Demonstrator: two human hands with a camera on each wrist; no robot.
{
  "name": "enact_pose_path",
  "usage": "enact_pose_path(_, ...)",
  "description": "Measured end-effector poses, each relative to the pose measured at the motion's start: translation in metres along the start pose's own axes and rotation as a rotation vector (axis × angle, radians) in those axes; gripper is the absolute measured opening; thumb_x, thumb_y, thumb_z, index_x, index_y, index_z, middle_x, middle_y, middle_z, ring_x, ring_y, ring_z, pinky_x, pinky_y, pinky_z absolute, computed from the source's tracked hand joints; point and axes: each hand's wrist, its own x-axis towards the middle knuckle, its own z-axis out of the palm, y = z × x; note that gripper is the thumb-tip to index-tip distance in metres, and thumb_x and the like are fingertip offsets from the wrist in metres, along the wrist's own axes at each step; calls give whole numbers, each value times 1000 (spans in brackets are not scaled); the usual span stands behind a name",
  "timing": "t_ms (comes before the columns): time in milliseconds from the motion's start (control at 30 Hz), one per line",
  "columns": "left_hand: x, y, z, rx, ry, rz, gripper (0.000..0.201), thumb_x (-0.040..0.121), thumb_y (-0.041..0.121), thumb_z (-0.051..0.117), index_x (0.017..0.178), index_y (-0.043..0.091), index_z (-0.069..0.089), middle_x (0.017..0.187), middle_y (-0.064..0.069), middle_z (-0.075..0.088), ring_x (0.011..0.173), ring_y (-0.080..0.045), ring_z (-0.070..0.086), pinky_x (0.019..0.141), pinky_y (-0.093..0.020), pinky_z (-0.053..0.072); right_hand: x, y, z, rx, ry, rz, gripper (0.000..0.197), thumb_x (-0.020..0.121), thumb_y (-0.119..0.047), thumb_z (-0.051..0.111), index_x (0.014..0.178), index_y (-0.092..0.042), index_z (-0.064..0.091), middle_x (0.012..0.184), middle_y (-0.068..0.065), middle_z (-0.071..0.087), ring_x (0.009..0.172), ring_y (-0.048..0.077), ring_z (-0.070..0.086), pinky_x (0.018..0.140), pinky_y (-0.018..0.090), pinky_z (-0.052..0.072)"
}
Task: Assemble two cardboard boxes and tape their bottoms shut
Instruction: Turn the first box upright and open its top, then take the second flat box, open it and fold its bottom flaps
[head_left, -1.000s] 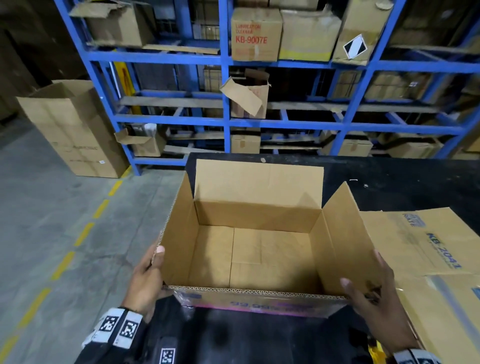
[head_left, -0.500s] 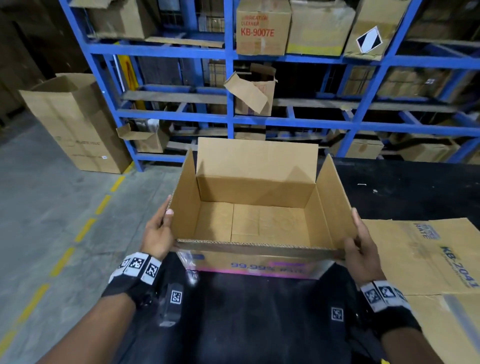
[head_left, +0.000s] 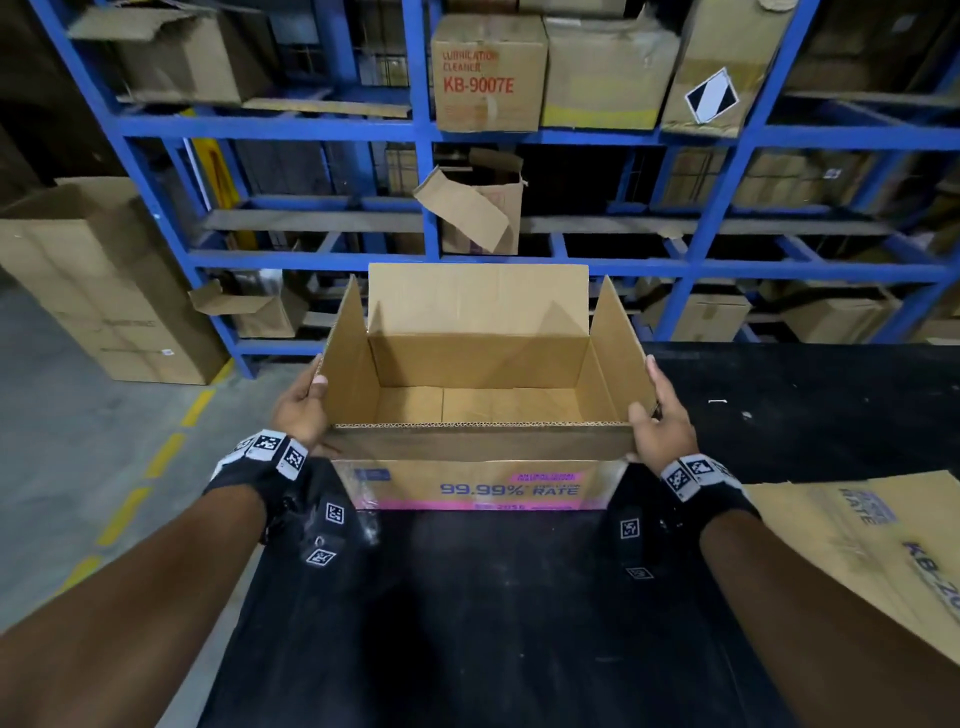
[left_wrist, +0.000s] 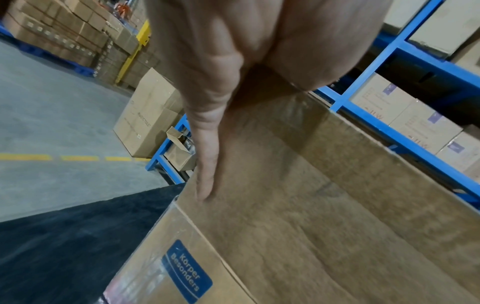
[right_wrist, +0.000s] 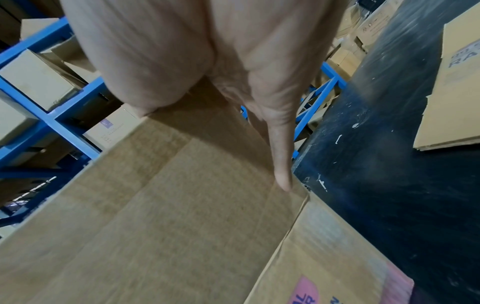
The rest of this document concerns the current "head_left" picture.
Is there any yellow rack guard post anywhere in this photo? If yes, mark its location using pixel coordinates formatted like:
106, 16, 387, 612
187, 138, 241, 253

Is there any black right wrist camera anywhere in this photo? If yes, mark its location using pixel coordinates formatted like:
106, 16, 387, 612
611, 494, 661, 583

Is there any plain shelf cardboard box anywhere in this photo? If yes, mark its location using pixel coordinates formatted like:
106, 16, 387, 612
67, 0, 275, 106

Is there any right wristband with marker tags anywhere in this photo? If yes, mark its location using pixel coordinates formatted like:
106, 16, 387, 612
659, 453, 763, 526

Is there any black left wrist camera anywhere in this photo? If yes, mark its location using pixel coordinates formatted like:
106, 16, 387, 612
299, 487, 354, 571

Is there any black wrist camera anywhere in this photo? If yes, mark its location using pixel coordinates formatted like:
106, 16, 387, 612
611, 494, 661, 583
299, 487, 354, 571

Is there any left wristband with marker tags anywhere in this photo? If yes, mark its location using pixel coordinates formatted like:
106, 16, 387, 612
203, 428, 310, 519

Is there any person's left forearm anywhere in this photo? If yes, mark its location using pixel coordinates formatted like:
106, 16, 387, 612
0, 485, 268, 728

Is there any person's right forearm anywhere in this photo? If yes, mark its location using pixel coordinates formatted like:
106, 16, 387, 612
701, 509, 960, 728

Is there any closed brown cardboard box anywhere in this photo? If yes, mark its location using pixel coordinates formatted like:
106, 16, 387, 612
641, 281, 753, 343

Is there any person's right hand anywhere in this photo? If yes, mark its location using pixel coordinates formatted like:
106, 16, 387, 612
628, 354, 700, 478

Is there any stack of shelved brown boxes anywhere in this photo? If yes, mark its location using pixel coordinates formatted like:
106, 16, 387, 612
659, 146, 879, 211

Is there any tall brown cardboard box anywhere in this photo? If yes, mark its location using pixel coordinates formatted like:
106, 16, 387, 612
0, 176, 230, 386

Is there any person's left hand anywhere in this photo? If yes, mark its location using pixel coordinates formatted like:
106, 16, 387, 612
271, 356, 343, 459

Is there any wooden shelf plank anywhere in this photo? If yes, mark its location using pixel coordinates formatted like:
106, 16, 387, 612
202, 209, 894, 238

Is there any cardboard box with yellow band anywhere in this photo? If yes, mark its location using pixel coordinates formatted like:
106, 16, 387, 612
541, 7, 682, 130

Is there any torn box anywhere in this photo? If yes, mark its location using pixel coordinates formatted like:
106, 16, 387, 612
412, 146, 526, 256

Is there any small box low shelf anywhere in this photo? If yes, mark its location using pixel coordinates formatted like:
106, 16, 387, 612
187, 269, 310, 340

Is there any stack of warehouse boxes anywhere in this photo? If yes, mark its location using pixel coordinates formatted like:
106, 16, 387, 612
0, 0, 129, 196

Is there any pink-striped cardboard box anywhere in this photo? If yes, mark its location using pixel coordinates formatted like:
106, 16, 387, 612
314, 262, 660, 513

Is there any wristband with marker tags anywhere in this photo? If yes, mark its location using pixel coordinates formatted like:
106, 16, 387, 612
659, 453, 763, 526
203, 428, 310, 519

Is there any thin shelf board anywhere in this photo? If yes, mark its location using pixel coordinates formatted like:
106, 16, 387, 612
243, 97, 414, 120

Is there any blue metal storage rack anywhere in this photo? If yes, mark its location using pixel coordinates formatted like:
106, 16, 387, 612
29, 0, 960, 380

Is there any wide brown cardboard box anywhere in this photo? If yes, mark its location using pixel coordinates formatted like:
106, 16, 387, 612
776, 284, 901, 345

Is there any cardboard box with red print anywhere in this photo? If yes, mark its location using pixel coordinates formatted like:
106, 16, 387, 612
431, 13, 549, 135

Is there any cardboard sheet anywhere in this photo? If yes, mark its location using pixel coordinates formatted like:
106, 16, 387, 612
742, 470, 960, 665

